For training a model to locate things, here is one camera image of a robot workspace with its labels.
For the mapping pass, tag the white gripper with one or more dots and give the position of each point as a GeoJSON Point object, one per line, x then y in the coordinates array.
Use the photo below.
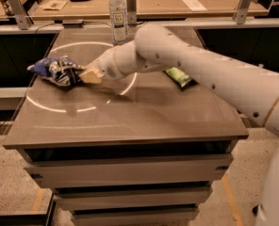
{"type": "Point", "coordinates": [104, 65]}

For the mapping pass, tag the blue chip bag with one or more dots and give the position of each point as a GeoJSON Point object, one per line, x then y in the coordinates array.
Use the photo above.
{"type": "Point", "coordinates": [61, 71]}

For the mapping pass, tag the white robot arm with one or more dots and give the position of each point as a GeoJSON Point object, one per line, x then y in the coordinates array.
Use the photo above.
{"type": "Point", "coordinates": [252, 90]}

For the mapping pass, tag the clear plastic water bottle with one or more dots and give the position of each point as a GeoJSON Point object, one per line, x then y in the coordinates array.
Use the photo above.
{"type": "Point", "coordinates": [118, 20]}

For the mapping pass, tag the green chip bag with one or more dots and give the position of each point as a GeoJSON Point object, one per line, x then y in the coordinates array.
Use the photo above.
{"type": "Point", "coordinates": [178, 76]}

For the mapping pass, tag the tan paper note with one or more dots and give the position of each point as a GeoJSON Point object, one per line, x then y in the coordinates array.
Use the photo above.
{"type": "Point", "coordinates": [54, 5]}

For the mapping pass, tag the grey drawer cabinet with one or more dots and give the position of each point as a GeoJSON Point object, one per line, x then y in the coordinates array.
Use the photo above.
{"type": "Point", "coordinates": [139, 150]}

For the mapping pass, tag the metal bracket left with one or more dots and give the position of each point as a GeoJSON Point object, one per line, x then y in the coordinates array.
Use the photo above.
{"type": "Point", "coordinates": [19, 14]}

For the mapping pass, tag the metal bracket middle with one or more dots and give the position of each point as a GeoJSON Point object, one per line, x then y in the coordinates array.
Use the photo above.
{"type": "Point", "coordinates": [131, 12]}

